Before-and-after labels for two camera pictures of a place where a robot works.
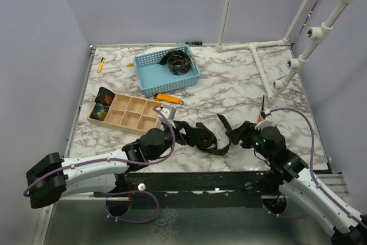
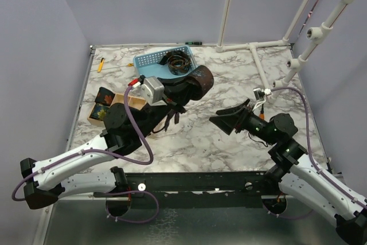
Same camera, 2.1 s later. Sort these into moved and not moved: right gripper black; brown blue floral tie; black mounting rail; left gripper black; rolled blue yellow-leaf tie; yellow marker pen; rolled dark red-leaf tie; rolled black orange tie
Moved: brown blue floral tie; left gripper black; right gripper black
Not moved: rolled black orange tie; yellow marker pen; rolled blue yellow-leaf tie; black mounting rail; rolled dark red-leaf tie
